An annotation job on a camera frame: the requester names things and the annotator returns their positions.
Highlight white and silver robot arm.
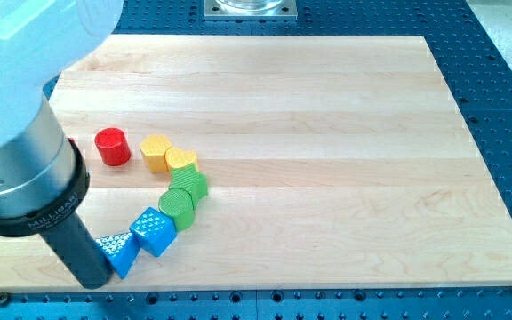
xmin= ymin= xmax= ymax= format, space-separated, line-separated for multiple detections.
xmin=0 ymin=0 xmax=124 ymax=219

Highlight green star block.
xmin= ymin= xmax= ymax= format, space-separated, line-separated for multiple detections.
xmin=169 ymin=164 xmax=208 ymax=209

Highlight light wooden board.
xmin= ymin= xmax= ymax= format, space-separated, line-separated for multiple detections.
xmin=0 ymin=34 xmax=512 ymax=293

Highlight yellow heart block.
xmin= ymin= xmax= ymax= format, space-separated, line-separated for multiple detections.
xmin=165 ymin=147 xmax=199 ymax=172

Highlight green cylinder block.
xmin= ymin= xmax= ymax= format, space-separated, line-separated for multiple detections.
xmin=158 ymin=189 xmax=195 ymax=232

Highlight yellow hexagon block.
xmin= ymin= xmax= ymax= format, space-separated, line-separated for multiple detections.
xmin=140 ymin=134 xmax=172 ymax=173

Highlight blue cube block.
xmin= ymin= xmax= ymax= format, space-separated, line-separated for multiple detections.
xmin=130 ymin=207 xmax=177 ymax=257

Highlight red cylinder block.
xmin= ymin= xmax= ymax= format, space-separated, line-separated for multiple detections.
xmin=94 ymin=127 xmax=132 ymax=166

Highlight blue triangle block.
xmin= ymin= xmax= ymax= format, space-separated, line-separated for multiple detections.
xmin=96 ymin=232 xmax=140 ymax=279

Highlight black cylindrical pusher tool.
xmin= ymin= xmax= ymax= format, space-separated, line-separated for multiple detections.
xmin=0 ymin=141 xmax=112 ymax=289

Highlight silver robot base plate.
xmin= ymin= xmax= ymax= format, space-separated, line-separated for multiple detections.
xmin=204 ymin=0 xmax=298 ymax=20

